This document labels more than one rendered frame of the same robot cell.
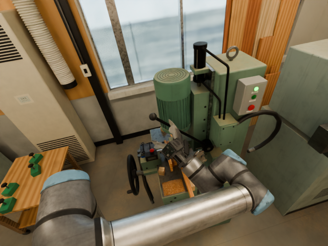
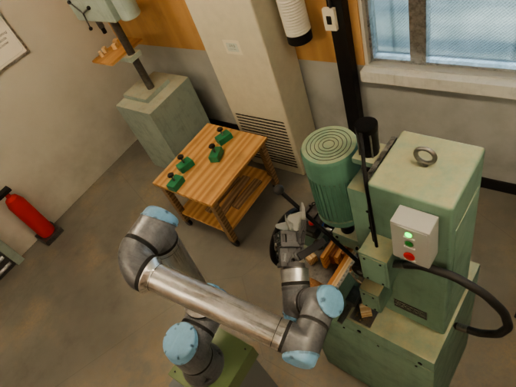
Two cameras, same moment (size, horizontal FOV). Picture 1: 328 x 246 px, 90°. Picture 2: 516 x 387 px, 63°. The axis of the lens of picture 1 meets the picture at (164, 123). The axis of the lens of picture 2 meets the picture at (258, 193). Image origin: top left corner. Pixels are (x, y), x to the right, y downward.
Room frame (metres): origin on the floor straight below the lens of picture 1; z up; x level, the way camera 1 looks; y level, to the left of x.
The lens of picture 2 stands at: (0.04, -0.73, 2.36)
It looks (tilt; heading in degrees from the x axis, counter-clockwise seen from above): 45 degrees down; 60
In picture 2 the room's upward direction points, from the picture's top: 24 degrees counter-clockwise
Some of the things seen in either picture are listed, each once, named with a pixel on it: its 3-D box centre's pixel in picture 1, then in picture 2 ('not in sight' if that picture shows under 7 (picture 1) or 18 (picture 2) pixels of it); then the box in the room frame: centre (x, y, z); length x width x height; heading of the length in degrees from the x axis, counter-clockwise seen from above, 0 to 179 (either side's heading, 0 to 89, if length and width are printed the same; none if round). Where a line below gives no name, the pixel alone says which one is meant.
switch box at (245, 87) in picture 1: (248, 96); (414, 237); (0.61, -0.40, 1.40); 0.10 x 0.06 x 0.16; 95
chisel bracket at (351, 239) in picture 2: (180, 143); (354, 238); (0.72, -0.09, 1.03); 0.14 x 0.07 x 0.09; 95
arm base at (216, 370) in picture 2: not in sight; (199, 360); (0.04, 0.29, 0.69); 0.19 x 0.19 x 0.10
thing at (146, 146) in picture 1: (148, 151); (312, 219); (0.73, 0.13, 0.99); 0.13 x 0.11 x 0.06; 5
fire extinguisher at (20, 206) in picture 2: not in sight; (28, 214); (-0.06, 2.70, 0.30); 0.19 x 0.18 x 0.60; 98
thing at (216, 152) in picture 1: (214, 157); (375, 290); (0.58, -0.27, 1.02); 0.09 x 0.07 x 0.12; 5
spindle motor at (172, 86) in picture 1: (174, 102); (336, 178); (0.72, -0.07, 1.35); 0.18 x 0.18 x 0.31
